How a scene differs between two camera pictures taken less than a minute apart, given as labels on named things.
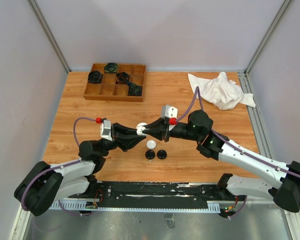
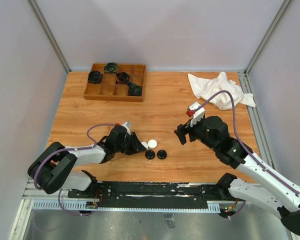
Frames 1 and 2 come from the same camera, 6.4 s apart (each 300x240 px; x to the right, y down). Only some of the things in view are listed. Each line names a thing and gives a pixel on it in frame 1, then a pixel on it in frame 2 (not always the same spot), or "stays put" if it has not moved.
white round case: (140, 127) → (145, 145)
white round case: (151, 144) stays put
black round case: (150, 154) stays put
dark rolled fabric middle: (122, 77) stays put
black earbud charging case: (161, 154) stays put
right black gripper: (158, 129) → (183, 129)
